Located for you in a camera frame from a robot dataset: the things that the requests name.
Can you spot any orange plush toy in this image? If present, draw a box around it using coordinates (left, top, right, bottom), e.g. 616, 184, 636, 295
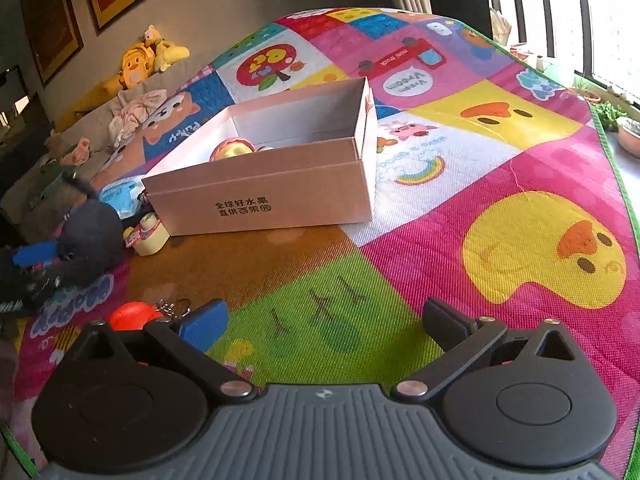
118, 42, 157, 92

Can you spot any red toy figure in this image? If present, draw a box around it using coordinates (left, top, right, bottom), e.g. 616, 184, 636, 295
107, 299, 193, 332

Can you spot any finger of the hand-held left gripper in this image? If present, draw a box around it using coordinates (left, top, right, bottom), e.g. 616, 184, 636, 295
60, 170, 100, 207
11, 241, 65, 288

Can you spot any yellow plush toy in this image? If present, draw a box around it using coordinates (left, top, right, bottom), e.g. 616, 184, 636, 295
144, 25, 191, 73

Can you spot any grey sofa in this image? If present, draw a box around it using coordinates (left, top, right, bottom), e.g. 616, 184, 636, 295
0, 55, 211, 241

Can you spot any pink cardboard box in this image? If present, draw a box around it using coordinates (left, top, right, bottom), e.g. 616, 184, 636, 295
141, 76, 379, 237

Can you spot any colourful cartoon play mat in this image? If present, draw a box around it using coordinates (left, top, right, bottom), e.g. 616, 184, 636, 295
0, 7, 640, 480

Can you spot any blue and white packet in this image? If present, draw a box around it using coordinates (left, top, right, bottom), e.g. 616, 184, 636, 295
98, 176, 148, 220

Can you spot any long yellow plush pillow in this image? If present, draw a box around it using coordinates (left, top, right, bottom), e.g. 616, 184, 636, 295
55, 77, 126, 133

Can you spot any pile of pale clothes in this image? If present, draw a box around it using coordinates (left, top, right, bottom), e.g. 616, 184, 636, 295
109, 89, 168, 148

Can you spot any black plush toy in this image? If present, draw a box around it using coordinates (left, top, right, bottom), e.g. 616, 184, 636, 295
54, 199, 126, 281

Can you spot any pink and yellow toy cup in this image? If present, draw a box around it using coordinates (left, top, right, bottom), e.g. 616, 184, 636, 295
123, 212, 170, 257

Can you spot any orange capsule shell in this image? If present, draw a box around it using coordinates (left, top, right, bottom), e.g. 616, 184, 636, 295
209, 136, 257, 162

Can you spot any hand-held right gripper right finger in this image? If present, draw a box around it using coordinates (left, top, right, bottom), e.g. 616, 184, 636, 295
392, 299, 578, 403

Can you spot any small pink cloth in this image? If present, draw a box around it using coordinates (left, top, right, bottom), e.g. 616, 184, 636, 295
60, 137, 92, 166

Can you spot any bright window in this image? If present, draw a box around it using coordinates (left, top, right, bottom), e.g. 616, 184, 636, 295
480, 0, 640, 116

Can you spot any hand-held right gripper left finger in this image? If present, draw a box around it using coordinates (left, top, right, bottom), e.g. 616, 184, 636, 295
75, 299, 256, 402

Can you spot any potted plant white pot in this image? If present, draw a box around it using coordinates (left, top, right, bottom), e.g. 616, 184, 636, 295
591, 101, 640, 157

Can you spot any small potted plant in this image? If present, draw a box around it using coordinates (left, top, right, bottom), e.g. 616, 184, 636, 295
570, 76, 603, 106

